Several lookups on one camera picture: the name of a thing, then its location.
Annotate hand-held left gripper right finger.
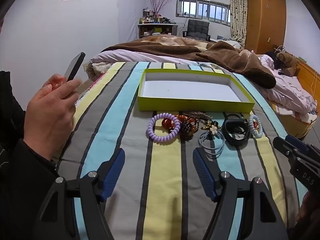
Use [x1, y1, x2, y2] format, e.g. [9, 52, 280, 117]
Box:
[192, 147, 290, 240]

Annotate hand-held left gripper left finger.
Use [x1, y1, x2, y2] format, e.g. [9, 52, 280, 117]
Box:
[32, 148, 125, 240]

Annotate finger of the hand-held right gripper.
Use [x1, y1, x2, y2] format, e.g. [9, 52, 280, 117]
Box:
[272, 136, 301, 163]
[285, 134, 320, 156]

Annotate light blue spiral hair tie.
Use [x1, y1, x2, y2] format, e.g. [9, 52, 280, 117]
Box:
[248, 114, 264, 139]

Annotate dark bead bracelet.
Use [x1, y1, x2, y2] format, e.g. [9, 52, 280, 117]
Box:
[179, 120, 201, 141]

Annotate white flower hair tie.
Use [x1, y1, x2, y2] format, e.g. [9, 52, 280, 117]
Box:
[198, 120, 226, 160]

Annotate black wristband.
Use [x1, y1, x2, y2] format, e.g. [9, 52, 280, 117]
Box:
[222, 116, 251, 146]

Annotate purple spiral hair tie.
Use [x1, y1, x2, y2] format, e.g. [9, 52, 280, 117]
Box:
[147, 113, 181, 143]

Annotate thin black hair tie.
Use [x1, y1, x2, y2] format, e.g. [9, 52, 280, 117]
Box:
[225, 113, 250, 140]

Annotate shallow green cardboard box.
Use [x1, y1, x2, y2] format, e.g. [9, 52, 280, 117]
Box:
[137, 68, 256, 113]

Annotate black smartphone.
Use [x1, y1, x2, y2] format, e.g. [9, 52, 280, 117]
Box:
[63, 52, 86, 83]

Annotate person's left forearm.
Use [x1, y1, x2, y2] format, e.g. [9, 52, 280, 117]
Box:
[0, 70, 63, 240]

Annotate person's right hand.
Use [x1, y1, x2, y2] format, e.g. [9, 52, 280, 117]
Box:
[296, 192, 320, 232]

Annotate person's left hand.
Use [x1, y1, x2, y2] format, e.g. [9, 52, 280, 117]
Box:
[23, 73, 83, 162]

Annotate striped bed sheet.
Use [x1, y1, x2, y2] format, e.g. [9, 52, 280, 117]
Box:
[56, 61, 310, 240]

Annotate lavender duvet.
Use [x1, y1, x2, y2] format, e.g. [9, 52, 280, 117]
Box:
[90, 50, 318, 123]

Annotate brown teddy bear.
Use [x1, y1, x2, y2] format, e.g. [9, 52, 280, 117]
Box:
[276, 51, 301, 77]

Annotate dark clothes heap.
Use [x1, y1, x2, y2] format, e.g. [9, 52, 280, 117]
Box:
[265, 51, 284, 69]

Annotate cream floral quilt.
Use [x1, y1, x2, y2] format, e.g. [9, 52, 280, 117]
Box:
[86, 62, 112, 78]

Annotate pile of light clothes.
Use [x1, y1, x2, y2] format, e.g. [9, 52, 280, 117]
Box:
[210, 36, 243, 49]

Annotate brown fleece blanket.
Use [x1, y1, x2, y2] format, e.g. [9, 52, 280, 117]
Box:
[100, 35, 277, 89]

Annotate wooden wardrobe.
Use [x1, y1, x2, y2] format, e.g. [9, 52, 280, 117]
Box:
[245, 0, 287, 55]

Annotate patterned curtain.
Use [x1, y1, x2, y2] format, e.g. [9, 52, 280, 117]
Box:
[229, 0, 248, 48]

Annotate black office chair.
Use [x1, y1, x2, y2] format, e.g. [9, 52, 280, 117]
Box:
[182, 19, 211, 41]

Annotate grey shelf unit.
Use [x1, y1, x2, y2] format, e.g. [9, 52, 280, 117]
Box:
[137, 22, 179, 39]

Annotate barred window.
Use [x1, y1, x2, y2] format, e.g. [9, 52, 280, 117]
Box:
[176, 0, 232, 27]

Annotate group of bottles and jars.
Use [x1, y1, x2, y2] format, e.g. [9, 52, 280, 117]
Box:
[139, 8, 176, 25]

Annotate purple flower branches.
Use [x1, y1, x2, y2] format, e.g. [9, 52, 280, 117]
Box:
[149, 0, 173, 18]

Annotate amber bead bracelet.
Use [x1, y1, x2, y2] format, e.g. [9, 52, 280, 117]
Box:
[175, 114, 198, 130]

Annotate thin pale cable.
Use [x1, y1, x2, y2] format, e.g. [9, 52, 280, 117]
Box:
[309, 69, 320, 93]

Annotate wooden bed frame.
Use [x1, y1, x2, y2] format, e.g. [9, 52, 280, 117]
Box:
[265, 57, 320, 139]

